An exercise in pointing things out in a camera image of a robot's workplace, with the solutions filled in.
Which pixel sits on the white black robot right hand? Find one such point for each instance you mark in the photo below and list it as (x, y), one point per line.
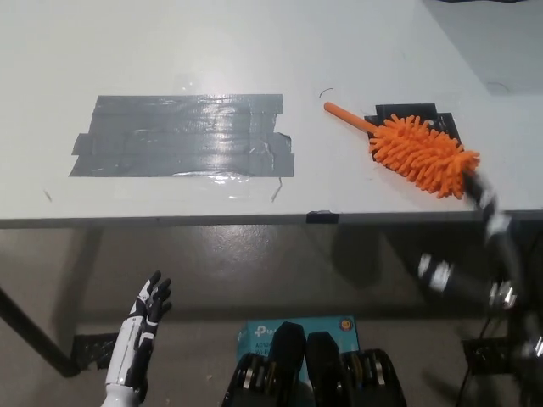
(505, 254)

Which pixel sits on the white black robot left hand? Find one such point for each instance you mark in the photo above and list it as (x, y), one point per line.
(127, 352)

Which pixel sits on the orange microfibre duster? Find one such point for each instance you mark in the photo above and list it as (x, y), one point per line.
(424, 157)

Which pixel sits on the black floor tape patch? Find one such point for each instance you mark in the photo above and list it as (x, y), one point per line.
(479, 358)
(93, 352)

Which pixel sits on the black table leg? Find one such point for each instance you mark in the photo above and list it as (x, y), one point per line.
(38, 335)

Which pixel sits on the teal router cardboard box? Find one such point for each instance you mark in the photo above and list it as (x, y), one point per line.
(259, 335)

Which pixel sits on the small black tape strip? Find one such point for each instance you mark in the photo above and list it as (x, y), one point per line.
(322, 217)

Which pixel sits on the grey duct tape patch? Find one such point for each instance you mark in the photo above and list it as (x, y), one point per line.
(182, 140)

